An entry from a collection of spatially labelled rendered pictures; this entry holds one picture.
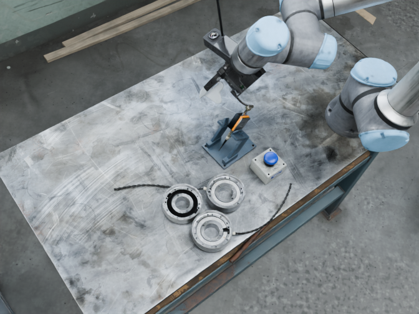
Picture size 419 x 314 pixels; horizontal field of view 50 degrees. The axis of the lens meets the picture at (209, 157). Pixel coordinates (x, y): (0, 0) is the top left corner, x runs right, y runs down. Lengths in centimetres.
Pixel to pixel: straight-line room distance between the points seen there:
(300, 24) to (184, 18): 191
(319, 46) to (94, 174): 69
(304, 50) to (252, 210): 48
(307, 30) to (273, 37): 10
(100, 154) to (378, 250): 140
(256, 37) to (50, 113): 169
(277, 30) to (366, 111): 42
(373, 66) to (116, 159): 75
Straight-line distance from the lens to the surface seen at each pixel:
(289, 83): 151
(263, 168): 125
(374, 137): 122
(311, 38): 98
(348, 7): 108
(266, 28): 92
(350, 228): 222
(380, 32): 311
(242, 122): 123
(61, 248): 121
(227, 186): 123
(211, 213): 119
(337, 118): 141
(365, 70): 131
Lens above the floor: 191
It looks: 58 degrees down
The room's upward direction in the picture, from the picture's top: 8 degrees clockwise
